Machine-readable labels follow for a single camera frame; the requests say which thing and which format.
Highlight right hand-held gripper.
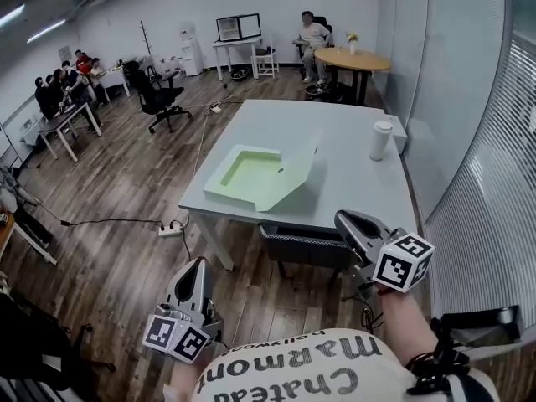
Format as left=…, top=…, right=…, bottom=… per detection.
left=333, top=209, right=436, bottom=295

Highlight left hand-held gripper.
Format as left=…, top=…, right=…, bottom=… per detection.
left=142, top=256, right=224, bottom=366

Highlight white box item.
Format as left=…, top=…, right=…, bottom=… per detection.
left=202, top=129, right=326, bottom=214

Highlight person's left forearm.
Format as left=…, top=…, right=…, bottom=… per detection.
left=168, top=357, right=211, bottom=402

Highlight person's right forearm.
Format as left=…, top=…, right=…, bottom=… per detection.
left=374, top=281, right=441, bottom=373

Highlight dark grey chair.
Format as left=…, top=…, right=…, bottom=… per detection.
left=257, top=222, right=358, bottom=289

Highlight white tumbler cup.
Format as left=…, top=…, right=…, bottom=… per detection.
left=368, top=119, right=394, bottom=162

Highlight window blinds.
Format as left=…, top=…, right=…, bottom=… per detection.
left=421, top=35, right=536, bottom=338

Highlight white printed shirt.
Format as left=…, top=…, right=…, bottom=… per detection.
left=193, top=327, right=500, bottom=402

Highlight round wooden table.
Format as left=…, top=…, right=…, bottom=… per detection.
left=313, top=47, right=392, bottom=107

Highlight black bag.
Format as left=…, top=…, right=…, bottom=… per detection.
left=0, top=294, right=116, bottom=402

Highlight white low shelf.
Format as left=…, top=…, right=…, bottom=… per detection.
left=0, top=210, right=59, bottom=266

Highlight white wooden chair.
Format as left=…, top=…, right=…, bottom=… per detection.
left=250, top=43, right=280, bottom=80

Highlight dark desk with white legs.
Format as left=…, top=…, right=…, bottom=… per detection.
left=38, top=100, right=103, bottom=164

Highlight white side table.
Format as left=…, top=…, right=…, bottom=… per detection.
left=211, top=36, right=264, bottom=85

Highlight black glass-door mini fridge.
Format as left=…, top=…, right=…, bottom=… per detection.
left=215, top=13, right=262, bottom=43

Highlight white water dispenser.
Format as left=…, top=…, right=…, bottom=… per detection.
left=179, top=22, right=204, bottom=78

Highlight wooden coat rack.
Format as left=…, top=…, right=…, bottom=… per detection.
left=138, top=19, right=159, bottom=80

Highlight ceiling light strip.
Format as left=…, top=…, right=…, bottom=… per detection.
left=26, top=18, right=68, bottom=44
left=0, top=3, right=27, bottom=28

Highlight white table leg frame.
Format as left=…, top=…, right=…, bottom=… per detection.
left=188, top=209, right=236, bottom=272

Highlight black gripper cable bundle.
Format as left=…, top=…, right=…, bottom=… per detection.
left=342, top=281, right=387, bottom=335

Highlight black floor cable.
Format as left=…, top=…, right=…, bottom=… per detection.
left=39, top=207, right=165, bottom=230

